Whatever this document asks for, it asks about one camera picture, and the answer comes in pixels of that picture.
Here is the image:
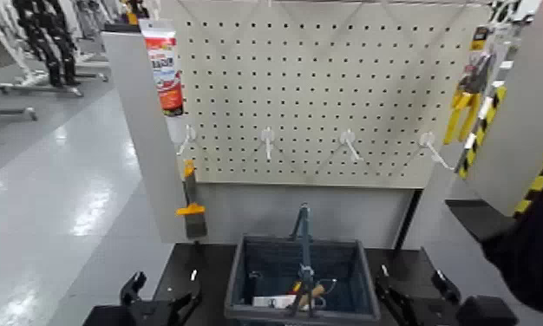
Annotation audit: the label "dark blue plastic crate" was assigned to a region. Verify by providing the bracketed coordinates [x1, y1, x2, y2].
[224, 202, 383, 326]

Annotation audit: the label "black humanoid robot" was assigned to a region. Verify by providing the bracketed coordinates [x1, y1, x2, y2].
[11, 0, 82, 88]

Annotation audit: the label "white pegboard hook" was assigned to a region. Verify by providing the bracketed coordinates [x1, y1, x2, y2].
[339, 128, 364, 163]
[260, 127, 277, 160]
[176, 125, 198, 156]
[418, 131, 456, 172]

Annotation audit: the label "yellow black hazard tape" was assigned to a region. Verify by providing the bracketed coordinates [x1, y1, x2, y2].
[514, 140, 543, 216]
[455, 85, 508, 179]

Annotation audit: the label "white flat packaged item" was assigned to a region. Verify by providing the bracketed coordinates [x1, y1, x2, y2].
[252, 295, 300, 310]

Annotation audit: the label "red white sealant tube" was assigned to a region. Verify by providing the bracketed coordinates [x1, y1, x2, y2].
[139, 18, 185, 118]

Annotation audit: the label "black white packaged item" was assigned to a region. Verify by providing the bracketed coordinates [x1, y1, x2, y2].
[488, 0, 542, 25]

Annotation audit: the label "grey side panel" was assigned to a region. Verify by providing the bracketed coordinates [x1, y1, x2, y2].
[464, 0, 543, 218]

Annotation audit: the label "beige perforated pegboard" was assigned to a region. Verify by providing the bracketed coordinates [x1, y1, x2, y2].
[160, 0, 494, 190]

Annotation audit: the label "grey metal stand leg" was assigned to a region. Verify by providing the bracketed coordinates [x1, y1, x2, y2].
[0, 107, 39, 122]

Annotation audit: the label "white humanoid robot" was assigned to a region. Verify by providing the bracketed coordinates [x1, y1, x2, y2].
[0, 0, 38, 88]

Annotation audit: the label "yellow handled pliers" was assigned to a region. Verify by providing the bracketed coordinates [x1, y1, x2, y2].
[443, 53, 494, 147]

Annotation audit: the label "black yellow pliers packaging card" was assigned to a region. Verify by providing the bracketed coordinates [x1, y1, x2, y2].
[470, 25, 491, 52]

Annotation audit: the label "yellow black machine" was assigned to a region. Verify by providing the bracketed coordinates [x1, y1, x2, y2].
[120, 0, 151, 27]

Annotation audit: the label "grey metal robot stand base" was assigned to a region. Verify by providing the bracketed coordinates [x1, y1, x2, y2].
[0, 70, 110, 99]

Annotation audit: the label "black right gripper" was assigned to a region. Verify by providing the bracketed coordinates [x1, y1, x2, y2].
[374, 264, 520, 326]

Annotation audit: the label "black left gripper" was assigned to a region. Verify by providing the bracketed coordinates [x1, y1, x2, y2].
[82, 271, 203, 326]

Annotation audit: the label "wooden handle green trowel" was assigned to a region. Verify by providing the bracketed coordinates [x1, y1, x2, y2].
[297, 284, 327, 310]

